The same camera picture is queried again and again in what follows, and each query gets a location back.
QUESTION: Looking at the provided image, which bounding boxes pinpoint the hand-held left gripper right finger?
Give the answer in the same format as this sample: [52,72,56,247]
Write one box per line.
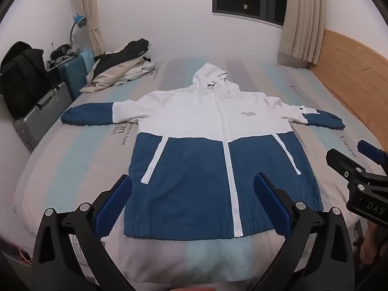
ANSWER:
[251,172,355,291]

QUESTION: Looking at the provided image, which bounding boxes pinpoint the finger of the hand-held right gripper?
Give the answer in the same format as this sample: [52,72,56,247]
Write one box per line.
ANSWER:
[357,140,388,167]
[326,148,369,185]

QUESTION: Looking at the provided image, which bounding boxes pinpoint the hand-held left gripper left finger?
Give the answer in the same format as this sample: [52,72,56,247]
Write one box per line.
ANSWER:
[32,174,134,291]

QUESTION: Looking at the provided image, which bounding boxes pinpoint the white and blue hooded jacket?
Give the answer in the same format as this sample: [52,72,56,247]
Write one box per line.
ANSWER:
[61,62,346,241]

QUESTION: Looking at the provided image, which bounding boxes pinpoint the person's right hand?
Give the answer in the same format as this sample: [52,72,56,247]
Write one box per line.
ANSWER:
[360,222,388,266]

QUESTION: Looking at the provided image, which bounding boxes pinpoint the striped bed mattress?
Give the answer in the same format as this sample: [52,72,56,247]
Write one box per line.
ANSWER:
[14,57,383,285]

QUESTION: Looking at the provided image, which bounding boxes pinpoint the wooden headboard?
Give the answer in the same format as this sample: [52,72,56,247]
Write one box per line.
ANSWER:
[307,29,388,176]

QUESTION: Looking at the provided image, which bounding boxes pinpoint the grey hard case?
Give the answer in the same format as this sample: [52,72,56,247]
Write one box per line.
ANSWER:
[14,82,73,154]

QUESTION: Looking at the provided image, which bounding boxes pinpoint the beige cloth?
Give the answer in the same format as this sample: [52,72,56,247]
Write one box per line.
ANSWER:
[79,59,146,94]

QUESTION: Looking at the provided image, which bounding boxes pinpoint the white crumpled cloth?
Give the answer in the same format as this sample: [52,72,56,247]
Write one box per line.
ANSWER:
[115,60,165,87]

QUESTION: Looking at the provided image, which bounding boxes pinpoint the blue suitcase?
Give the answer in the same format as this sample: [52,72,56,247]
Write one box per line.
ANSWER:
[57,50,95,100]

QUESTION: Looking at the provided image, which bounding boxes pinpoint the beige curtain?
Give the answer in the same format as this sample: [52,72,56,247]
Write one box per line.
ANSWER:
[278,0,328,66]
[77,0,107,59]

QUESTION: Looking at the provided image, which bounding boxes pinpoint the black jacket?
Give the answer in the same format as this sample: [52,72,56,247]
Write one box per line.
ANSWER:
[92,39,151,76]

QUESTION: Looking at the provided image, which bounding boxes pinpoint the black backpack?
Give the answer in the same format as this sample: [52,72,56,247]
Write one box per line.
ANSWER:
[0,41,53,120]

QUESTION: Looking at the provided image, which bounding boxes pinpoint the dark tangled gear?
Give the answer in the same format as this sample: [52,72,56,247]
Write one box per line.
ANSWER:
[47,43,82,69]

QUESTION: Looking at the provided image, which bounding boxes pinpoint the blue desk lamp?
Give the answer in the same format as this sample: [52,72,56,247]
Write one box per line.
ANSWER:
[69,14,88,48]

